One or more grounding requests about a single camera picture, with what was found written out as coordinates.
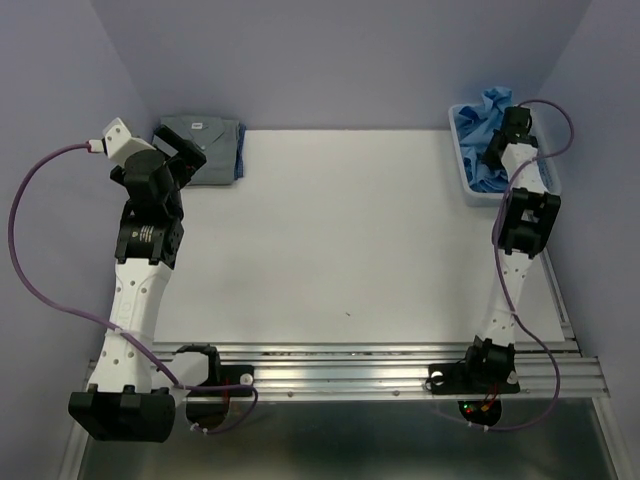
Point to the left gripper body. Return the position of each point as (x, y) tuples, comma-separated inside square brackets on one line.
[(186, 162)]

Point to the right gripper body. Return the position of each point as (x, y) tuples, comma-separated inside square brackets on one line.
[(490, 156)]

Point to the blue long sleeve shirt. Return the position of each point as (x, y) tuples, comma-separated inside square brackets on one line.
[(474, 127)]

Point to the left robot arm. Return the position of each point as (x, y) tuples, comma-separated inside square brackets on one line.
[(131, 396)]

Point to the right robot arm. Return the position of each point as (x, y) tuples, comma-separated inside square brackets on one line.
[(526, 216)]

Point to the folded grey shirt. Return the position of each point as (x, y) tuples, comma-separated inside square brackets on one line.
[(217, 138)]

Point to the folded blue checkered shirt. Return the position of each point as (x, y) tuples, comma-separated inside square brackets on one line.
[(239, 163)]

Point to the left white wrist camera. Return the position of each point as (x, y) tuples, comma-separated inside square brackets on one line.
[(118, 143)]

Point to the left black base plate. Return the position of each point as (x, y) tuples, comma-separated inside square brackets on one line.
[(229, 381)]

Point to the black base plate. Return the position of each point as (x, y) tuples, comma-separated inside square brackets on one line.
[(454, 379), (229, 381)]

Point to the aluminium rail frame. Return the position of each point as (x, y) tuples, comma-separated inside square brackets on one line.
[(358, 327)]

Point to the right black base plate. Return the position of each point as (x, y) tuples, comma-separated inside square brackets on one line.
[(454, 379)]

